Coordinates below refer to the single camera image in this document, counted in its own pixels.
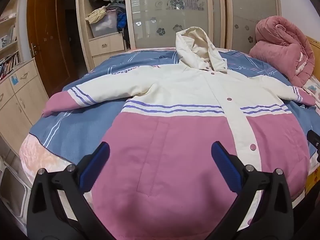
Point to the yellow box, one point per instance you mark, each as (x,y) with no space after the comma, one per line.
(312,180)

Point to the pink quilt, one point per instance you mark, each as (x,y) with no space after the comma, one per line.
(280,45)

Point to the beige wardrobe with glass doors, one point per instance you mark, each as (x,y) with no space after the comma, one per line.
(175,17)

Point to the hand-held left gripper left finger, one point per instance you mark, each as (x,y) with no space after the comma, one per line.
(96,165)

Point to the beige wardrobe drawer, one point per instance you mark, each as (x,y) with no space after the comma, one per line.
(105,45)

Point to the blue cloth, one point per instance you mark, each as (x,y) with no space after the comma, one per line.
(121,21)

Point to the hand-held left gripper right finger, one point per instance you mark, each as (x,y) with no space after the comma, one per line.
(225,165)

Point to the beige knit cloth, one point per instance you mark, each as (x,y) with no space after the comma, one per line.
(96,15)

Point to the beige bookshelf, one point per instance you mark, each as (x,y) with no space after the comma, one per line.
(8,30)

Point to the clear plastic storage box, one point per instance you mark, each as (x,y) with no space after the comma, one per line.
(102,27)

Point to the grey folded clothes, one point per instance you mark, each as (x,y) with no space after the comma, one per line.
(116,6)

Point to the row of books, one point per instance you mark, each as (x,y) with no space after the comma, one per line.
(8,65)

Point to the light wooden cabinet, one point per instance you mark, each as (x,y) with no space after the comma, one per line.
(22,100)

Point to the cream and pink hooded jacket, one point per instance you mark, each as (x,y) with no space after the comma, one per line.
(175,155)

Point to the blue striped bedsheet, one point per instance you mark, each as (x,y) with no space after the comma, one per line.
(82,135)

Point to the brown wooden door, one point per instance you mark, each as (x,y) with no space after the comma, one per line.
(47,30)

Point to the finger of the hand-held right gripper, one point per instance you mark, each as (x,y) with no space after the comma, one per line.
(314,140)

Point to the white plastic container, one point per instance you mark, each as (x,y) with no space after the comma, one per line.
(23,200)

